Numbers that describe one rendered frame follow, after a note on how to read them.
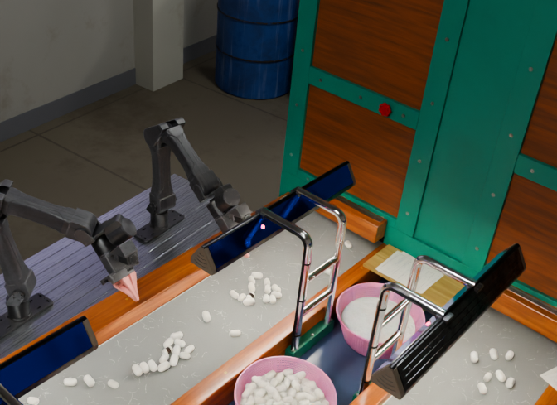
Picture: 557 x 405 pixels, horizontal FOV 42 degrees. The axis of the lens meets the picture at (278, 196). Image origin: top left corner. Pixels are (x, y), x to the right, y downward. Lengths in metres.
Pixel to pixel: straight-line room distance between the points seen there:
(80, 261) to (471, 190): 1.27
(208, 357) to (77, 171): 2.33
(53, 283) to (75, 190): 1.67
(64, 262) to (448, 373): 1.26
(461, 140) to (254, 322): 0.81
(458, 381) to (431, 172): 0.63
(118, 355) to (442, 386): 0.89
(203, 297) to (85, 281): 0.41
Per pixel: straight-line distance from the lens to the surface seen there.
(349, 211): 2.46
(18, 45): 4.43
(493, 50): 2.08
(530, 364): 2.27
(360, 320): 2.24
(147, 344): 2.11
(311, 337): 2.19
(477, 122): 2.17
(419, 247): 2.43
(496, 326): 2.35
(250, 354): 2.05
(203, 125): 4.67
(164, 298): 2.23
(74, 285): 2.42
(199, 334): 2.13
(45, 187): 4.11
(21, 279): 2.19
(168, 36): 5.04
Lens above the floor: 2.24
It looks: 34 degrees down
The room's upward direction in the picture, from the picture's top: 6 degrees clockwise
